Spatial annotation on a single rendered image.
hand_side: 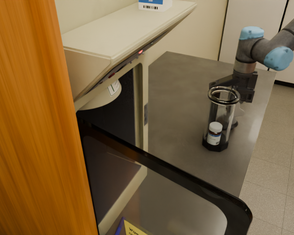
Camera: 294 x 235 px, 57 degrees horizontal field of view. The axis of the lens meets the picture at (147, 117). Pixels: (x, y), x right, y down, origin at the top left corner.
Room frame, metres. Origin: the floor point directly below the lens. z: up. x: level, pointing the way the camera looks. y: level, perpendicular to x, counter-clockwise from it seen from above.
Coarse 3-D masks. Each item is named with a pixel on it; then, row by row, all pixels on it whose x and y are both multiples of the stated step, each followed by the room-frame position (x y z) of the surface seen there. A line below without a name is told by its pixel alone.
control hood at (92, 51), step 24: (96, 24) 0.44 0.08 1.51; (120, 24) 0.44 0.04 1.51; (144, 24) 0.44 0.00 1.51; (168, 24) 0.46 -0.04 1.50; (72, 48) 0.34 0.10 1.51; (96, 48) 0.34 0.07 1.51; (120, 48) 0.34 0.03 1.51; (72, 72) 0.34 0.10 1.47; (96, 72) 0.32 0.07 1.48; (72, 96) 0.35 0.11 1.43
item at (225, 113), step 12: (216, 96) 0.84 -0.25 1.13; (228, 96) 0.84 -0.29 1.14; (216, 108) 0.77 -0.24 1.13; (228, 108) 0.76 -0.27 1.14; (216, 120) 0.77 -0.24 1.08; (228, 120) 0.76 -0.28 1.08; (204, 132) 0.80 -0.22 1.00; (216, 132) 0.76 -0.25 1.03; (228, 132) 0.77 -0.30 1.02; (216, 144) 0.76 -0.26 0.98
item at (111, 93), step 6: (114, 84) 0.55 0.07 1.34; (120, 84) 0.59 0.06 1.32; (108, 90) 0.52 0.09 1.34; (114, 90) 0.54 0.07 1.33; (120, 90) 0.56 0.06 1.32; (96, 96) 0.50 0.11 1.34; (102, 96) 0.51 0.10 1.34; (108, 96) 0.52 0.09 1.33; (114, 96) 0.53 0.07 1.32; (90, 102) 0.49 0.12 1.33; (96, 102) 0.50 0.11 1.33; (102, 102) 0.50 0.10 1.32; (108, 102) 0.51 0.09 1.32; (84, 108) 0.48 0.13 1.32; (90, 108) 0.49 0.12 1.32
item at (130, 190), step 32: (96, 128) 0.32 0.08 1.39; (96, 160) 0.33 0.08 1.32; (128, 160) 0.28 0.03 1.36; (160, 160) 0.26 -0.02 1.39; (96, 192) 0.33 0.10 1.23; (128, 192) 0.28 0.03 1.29; (160, 192) 0.25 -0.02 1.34; (192, 192) 0.22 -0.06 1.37; (96, 224) 0.35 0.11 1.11; (160, 224) 0.25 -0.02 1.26; (192, 224) 0.22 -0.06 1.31; (224, 224) 0.19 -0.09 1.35
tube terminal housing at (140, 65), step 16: (64, 0) 0.41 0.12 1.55; (80, 0) 0.44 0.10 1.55; (96, 0) 0.48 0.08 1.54; (112, 0) 0.52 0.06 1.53; (128, 0) 0.57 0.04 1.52; (64, 16) 0.41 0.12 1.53; (80, 16) 0.44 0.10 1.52; (96, 16) 0.48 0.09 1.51; (64, 32) 0.40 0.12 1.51; (128, 64) 0.56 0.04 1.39; (144, 64) 0.63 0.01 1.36; (112, 80) 0.50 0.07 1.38; (144, 80) 0.63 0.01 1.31; (144, 96) 0.63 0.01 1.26; (144, 128) 0.63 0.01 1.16; (144, 144) 0.63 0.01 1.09
